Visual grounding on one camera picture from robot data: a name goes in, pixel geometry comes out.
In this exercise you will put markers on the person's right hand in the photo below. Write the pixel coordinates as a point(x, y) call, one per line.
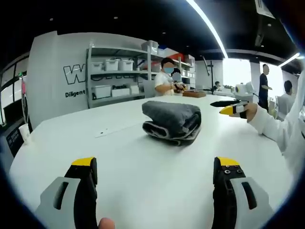
point(251, 111)

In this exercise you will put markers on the short ceiling light strip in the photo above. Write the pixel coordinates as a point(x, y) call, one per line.
point(291, 59)

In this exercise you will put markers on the brown wooden tray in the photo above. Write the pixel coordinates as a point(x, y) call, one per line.
point(194, 94)

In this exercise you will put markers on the white paper cup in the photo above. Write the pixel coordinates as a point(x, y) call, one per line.
point(24, 133)

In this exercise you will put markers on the black box device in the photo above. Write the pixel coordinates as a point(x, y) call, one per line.
point(10, 143)

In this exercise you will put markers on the grey metal shelving rack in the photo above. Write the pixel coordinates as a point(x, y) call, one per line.
point(88, 78)

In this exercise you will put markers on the person's left hand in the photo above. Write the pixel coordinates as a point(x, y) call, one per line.
point(106, 223)

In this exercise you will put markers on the grey towel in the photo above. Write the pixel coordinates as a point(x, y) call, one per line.
point(169, 114)

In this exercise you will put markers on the long ceiling light strip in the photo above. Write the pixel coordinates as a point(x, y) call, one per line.
point(209, 26)

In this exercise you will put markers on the person's white sleeved upper arm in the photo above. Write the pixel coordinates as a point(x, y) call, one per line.
point(297, 119)

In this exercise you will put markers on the group of white storage boxes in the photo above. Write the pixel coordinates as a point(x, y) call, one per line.
point(112, 65)

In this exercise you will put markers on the pink hanging item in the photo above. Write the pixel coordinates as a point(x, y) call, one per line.
point(23, 86)

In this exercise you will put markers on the ceiling air vent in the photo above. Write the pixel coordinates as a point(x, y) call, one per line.
point(264, 7)

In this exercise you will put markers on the black tripod stand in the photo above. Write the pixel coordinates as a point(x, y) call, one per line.
point(211, 74)

